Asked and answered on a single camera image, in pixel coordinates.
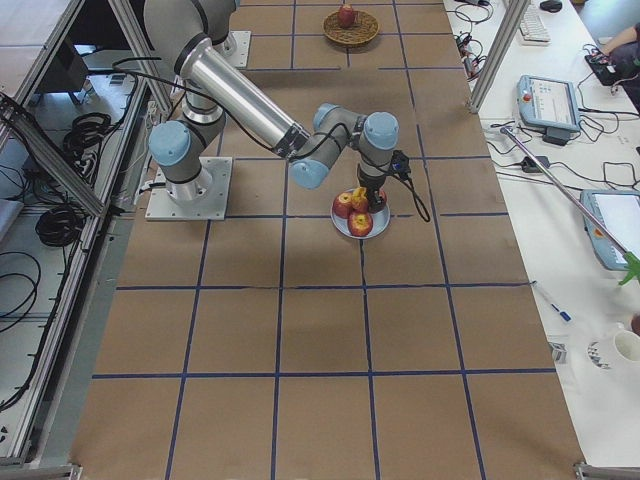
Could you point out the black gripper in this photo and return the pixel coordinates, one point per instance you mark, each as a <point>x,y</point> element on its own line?
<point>369,182</point>

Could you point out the red yellow apple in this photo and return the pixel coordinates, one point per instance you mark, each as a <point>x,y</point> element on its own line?
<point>359,200</point>

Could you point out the red apple plate back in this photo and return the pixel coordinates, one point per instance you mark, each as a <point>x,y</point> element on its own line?
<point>382,198</point>

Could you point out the red apple plate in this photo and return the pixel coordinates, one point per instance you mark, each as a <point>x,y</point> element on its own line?
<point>360,225</point>
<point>382,198</point>
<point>342,205</point>

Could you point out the silver metal plate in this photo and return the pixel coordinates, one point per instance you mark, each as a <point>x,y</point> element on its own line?
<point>381,221</point>

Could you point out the red apple plate front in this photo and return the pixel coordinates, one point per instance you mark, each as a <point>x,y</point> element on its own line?
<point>360,225</point>

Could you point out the red apple plate left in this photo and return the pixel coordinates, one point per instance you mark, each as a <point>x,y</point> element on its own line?
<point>342,205</point>

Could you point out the woven wicker basket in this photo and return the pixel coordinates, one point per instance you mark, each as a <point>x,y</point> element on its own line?
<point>364,29</point>

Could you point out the dark red apple in basket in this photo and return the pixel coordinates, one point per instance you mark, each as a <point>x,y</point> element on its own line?
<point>346,16</point>

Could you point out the long metal rod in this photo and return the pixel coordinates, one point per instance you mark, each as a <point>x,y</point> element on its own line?
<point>632,261</point>

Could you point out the blue teach pendant far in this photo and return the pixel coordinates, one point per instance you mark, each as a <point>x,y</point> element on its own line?
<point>544,102</point>

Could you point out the blue teach pendant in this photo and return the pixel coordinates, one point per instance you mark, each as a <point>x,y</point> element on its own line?
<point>619,212</point>
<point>544,102</point>

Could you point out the blue white pen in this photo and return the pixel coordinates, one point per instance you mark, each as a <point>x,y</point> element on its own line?
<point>561,312</point>

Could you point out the white keyboard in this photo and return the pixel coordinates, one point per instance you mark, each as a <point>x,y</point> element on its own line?
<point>532,31</point>

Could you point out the blue teach pendant near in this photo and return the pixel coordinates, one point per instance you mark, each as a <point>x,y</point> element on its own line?
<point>619,212</point>

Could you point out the black computer mouse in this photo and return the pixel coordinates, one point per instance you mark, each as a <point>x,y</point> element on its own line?
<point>551,6</point>

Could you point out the white mug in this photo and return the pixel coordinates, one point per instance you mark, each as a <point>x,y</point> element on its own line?
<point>618,348</point>

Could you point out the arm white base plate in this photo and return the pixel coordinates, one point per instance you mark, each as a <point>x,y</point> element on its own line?
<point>240,47</point>
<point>204,198</point>

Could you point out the aluminium frame post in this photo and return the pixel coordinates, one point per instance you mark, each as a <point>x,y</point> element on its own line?
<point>503,39</point>

